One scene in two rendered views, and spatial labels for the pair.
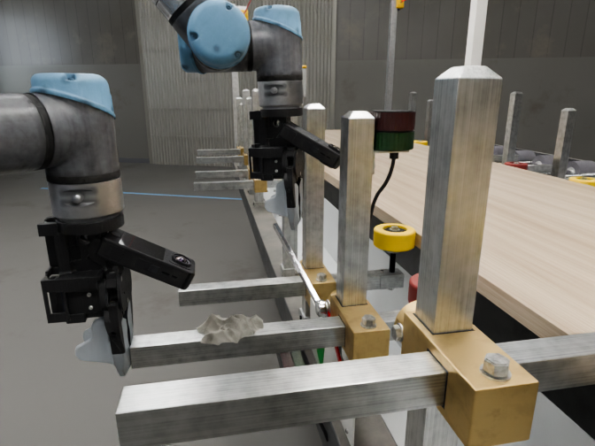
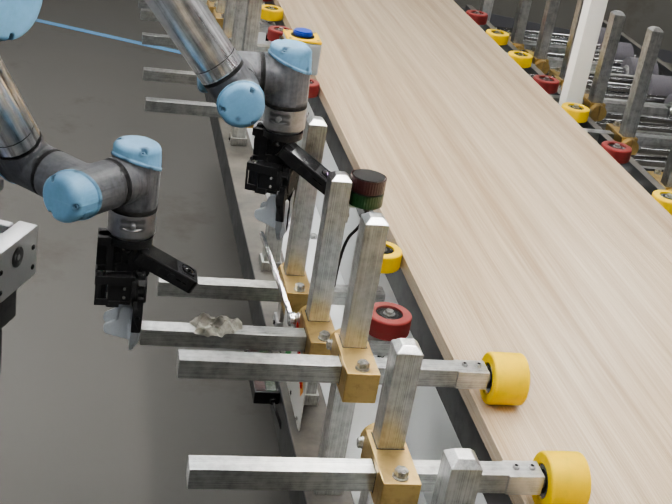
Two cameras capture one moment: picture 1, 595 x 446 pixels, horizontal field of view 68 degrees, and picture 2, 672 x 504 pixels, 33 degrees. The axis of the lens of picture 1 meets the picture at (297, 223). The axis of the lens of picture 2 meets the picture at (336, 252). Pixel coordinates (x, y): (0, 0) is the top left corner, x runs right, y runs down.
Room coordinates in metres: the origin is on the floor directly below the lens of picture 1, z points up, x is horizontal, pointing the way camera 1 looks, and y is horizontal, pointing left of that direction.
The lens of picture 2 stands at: (-1.14, 0.00, 1.82)
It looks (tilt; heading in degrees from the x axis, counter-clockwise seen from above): 25 degrees down; 357
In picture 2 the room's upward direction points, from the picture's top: 10 degrees clockwise
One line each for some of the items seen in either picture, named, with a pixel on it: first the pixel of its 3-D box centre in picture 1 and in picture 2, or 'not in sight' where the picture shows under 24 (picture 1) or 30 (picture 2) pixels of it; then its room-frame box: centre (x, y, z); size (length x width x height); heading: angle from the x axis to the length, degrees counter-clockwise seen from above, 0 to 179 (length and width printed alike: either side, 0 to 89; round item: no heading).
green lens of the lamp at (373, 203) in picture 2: (390, 139); (365, 196); (0.60, -0.12, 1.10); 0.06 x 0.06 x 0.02
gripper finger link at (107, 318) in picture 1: (114, 318); (136, 306); (0.47, 0.22, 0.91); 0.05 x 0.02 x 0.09; 11
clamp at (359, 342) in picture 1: (357, 322); (318, 335); (0.57, -0.09, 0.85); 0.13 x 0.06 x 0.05; 11
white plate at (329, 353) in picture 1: (328, 361); (291, 365); (0.62, -0.05, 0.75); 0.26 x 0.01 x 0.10; 11
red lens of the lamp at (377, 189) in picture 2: (391, 120); (367, 182); (0.60, -0.12, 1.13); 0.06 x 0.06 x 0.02
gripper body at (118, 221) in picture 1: (89, 265); (123, 266); (0.49, 0.24, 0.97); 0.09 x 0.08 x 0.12; 101
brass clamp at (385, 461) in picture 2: not in sight; (388, 467); (0.08, -0.18, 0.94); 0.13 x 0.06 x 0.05; 11
